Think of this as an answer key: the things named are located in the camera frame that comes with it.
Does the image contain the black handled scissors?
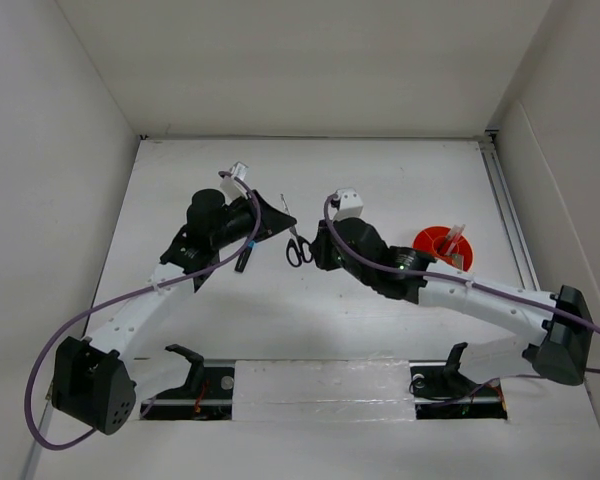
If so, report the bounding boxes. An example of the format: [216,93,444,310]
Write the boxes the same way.
[279,193,315,269]

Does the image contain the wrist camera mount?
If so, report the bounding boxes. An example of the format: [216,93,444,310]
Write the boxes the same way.
[219,162,248,202]
[329,187,364,221]

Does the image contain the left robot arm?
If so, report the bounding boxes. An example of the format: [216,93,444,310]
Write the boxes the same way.
[52,189,297,435]

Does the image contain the black gel pen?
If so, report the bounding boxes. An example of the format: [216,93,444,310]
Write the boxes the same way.
[444,225,460,256]

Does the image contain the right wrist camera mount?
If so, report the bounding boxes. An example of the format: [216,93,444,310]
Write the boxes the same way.
[329,187,364,221]

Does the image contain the aluminium rail right side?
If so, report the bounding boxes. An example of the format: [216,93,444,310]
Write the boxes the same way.
[476,130,541,290]

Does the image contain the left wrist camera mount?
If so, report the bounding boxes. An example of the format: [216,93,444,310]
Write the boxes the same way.
[219,162,248,202]

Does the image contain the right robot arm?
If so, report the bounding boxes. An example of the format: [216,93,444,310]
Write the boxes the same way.
[310,218,592,399]

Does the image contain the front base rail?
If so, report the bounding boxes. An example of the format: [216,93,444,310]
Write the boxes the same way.
[141,359,508,423]

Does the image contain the pink pen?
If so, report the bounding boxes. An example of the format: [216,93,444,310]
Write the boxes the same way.
[447,224,466,254]

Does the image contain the orange round divided container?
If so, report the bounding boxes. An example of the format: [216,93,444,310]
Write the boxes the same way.
[412,224,474,271]

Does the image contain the blue capped highlighter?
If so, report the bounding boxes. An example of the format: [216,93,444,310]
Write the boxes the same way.
[234,241,256,274]

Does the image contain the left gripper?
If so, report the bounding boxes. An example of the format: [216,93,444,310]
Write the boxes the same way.
[211,190,296,250]

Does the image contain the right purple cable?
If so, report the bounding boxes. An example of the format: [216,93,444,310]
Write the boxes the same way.
[324,194,600,409]

